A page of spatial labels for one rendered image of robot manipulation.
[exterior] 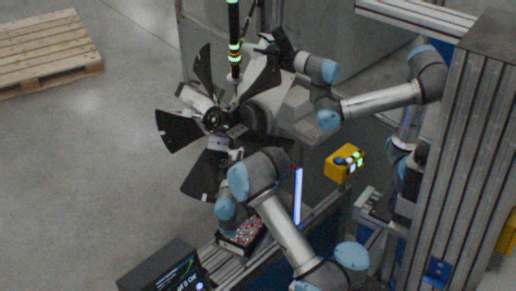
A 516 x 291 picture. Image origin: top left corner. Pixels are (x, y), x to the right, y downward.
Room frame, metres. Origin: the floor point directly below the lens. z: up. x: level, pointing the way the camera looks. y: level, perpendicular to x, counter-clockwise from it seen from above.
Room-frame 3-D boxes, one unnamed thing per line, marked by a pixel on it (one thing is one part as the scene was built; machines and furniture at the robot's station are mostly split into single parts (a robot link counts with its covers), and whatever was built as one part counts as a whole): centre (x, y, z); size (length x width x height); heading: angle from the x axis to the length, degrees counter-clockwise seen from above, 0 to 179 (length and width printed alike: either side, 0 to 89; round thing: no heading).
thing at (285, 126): (2.38, -0.21, 0.85); 0.36 x 0.24 x 0.03; 45
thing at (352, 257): (1.18, -0.29, 1.20); 0.13 x 0.12 x 0.14; 129
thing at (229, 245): (1.64, 0.07, 0.85); 0.22 x 0.17 x 0.07; 151
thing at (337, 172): (1.86, -0.37, 1.02); 0.16 x 0.10 x 0.11; 135
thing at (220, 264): (2.14, 0.05, 0.04); 0.62 x 0.45 x 0.08; 135
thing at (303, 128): (2.27, -0.24, 0.87); 0.15 x 0.09 x 0.02; 42
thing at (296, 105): (2.45, -0.18, 0.92); 0.17 x 0.16 x 0.11; 135
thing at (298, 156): (2.38, -0.21, 0.42); 0.04 x 0.04 x 0.83; 45
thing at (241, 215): (1.50, 0.11, 1.07); 0.11 x 0.08 x 0.11; 129
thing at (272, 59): (1.78, -0.09, 1.63); 0.12 x 0.08 x 0.09; 55
